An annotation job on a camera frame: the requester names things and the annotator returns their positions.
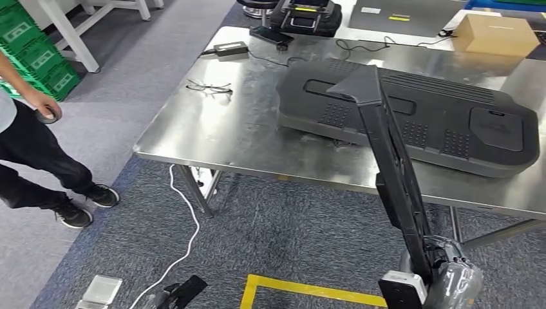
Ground person's hand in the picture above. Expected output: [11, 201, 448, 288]
[24, 90, 64, 124]

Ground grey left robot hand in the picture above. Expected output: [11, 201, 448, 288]
[164, 275, 209, 309]

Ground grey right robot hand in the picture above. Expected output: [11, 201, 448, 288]
[399, 236, 485, 309]

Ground dark tape roll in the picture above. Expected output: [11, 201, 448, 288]
[35, 106, 61, 125]

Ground black plastic frame part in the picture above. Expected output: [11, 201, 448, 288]
[326, 64, 436, 286]

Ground stainless steel workbench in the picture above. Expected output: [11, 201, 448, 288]
[133, 25, 546, 252]

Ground green plastic crate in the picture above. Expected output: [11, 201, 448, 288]
[10, 36, 66, 82]
[27, 59, 82, 102]
[0, 0, 42, 55]

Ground person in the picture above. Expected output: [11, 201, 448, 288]
[0, 51, 120, 230]

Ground white power strip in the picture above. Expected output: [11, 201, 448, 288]
[191, 166, 219, 198]

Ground thin-framed eyeglasses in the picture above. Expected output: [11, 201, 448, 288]
[186, 79, 234, 95]

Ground large black plastic cover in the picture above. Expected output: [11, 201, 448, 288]
[276, 58, 540, 179]

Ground black power adapter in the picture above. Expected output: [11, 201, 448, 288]
[213, 41, 250, 57]

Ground black round stool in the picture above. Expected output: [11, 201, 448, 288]
[236, 0, 280, 20]

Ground black flat phone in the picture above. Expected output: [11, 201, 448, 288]
[249, 25, 295, 47]

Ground white desk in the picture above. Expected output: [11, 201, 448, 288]
[332, 0, 546, 61]

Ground brown cardboard box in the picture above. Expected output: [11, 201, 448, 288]
[452, 14, 540, 59]

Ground grey closed laptop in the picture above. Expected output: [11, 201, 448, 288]
[347, 0, 468, 39]

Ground black controller case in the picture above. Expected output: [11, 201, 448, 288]
[270, 0, 343, 38]

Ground blue plastic crate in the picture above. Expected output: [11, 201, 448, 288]
[464, 0, 546, 12]

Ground white floor cable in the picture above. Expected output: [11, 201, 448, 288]
[127, 164, 202, 309]

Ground black adapter cable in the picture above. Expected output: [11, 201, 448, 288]
[200, 48, 306, 68]

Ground black mouse cable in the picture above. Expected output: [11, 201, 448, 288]
[334, 35, 455, 54]

